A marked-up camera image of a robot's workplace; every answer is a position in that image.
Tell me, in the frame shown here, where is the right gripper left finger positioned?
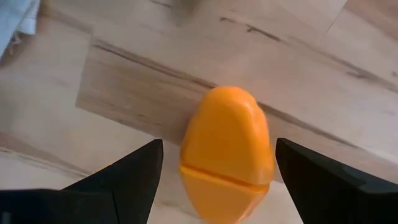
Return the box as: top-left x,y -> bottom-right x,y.
0,139 -> 164,224

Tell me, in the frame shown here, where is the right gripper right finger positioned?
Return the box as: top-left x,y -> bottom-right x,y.
275,138 -> 398,224

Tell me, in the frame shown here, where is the white checked kitchen towel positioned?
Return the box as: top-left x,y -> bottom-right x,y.
0,0 -> 41,58

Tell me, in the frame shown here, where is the orange toy fruit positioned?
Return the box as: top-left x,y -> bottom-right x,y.
178,86 -> 277,224

